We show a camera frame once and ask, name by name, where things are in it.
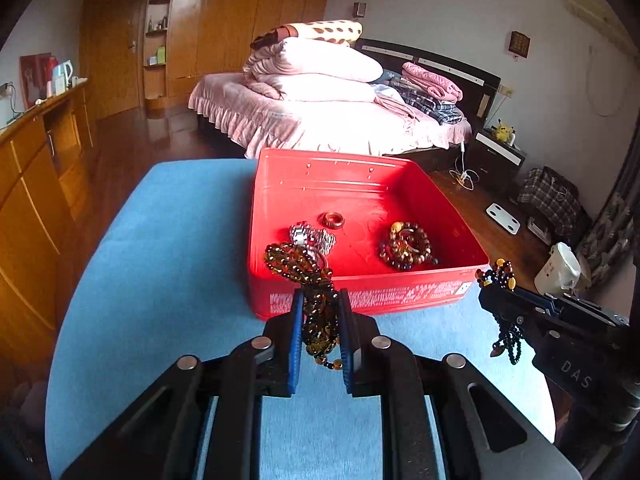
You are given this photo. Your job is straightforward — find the silver chain bracelet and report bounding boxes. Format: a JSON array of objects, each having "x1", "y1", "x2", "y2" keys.
[{"x1": 288, "y1": 220, "x2": 338, "y2": 256}]

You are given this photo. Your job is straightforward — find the white air conditioner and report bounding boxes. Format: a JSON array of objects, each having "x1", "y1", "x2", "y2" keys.
[{"x1": 564, "y1": 0, "x2": 638, "y2": 58}]

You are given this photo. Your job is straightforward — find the wooden wardrobe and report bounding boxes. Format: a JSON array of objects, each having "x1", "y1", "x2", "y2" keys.
[{"x1": 80, "y1": 0, "x2": 326, "y2": 119}]

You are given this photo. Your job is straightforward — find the spotted folded blanket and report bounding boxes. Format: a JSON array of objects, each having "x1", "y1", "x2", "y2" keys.
[{"x1": 250, "y1": 20, "x2": 363, "y2": 51}]

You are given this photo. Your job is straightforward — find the pink folded blanket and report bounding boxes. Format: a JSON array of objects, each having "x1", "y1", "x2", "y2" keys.
[{"x1": 401, "y1": 62, "x2": 463, "y2": 103}]

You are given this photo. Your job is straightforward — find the wooden sideboard cabinet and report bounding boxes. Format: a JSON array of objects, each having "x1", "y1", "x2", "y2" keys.
[{"x1": 1, "y1": 80, "x2": 99, "y2": 366}]

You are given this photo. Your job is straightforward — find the bed with pink cover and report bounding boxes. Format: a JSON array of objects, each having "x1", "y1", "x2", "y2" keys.
[{"x1": 188, "y1": 38, "x2": 501, "y2": 159}]

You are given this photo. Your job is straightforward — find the white plastic container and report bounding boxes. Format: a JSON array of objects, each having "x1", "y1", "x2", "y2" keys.
[{"x1": 534, "y1": 242, "x2": 582, "y2": 296}]

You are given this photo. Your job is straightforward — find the red picture frame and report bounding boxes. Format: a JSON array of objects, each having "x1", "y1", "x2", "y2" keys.
[{"x1": 18, "y1": 52, "x2": 58, "y2": 108}]

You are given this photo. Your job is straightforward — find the red metal tin box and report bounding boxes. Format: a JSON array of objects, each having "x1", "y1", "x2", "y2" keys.
[{"x1": 247, "y1": 148, "x2": 489, "y2": 320}]

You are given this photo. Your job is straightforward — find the plaid folded clothes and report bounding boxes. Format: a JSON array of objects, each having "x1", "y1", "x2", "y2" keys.
[{"x1": 371, "y1": 70, "x2": 465, "y2": 125}]

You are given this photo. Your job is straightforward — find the white bathroom scale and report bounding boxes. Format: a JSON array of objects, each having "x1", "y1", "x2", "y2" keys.
[{"x1": 485, "y1": 203, "x2": 521, "y2": 236}]

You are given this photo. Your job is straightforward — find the small wall plaque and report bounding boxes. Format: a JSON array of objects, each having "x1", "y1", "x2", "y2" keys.
[{"x1": 508, "y1": 30, "x2": 530, "y2": 58}]

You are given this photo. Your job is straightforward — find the dark bead necklace yellow pendant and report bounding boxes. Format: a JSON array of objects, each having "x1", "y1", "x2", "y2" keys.
[{"x1": 475, "y1": 258, "x2": 523, "y2": 365}]

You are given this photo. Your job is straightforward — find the pink folded quilt stack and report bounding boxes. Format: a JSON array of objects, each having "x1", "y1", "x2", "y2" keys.
[{"x1": 242, "y1": 38, "x2": 383, "y2": 103}]

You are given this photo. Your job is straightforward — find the large wooden bead bracelet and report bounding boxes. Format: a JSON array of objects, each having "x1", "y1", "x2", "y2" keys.
[{"x1": 376, "y1": 220, "x2": 441, "y2": 272}]

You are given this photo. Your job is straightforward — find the yellow pikachu toy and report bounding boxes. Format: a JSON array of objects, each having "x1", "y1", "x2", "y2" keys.
[{"x1": 491, "y1": 119, "x2": 515, "y2": 145}]

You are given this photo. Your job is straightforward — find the dark nightstand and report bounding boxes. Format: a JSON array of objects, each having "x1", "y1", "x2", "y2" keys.
[{"x1": 466, "y1": 130, "x2": 526, "y2": 194}]

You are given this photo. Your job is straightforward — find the plaid bag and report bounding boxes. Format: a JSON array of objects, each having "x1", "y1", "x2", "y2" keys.
[{"x1": 516, "y1": 166, "x2": 592, "y2": 247}]

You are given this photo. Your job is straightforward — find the white power strip cable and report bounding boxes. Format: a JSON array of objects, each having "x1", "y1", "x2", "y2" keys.
[{"x1": 448, "y1": 140, "x2": 482, "y2": 192}]

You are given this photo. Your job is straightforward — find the white electric kettle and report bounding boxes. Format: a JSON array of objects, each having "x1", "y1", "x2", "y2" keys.
[{"x1": 52, "y1": 60, "x2": 74, "y2": 96}]

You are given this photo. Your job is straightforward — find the amber bead necklace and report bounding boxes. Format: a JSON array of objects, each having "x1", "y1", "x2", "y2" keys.
[{"x1": 262, "y1": 242, "x2": 346, "y2": 372}]

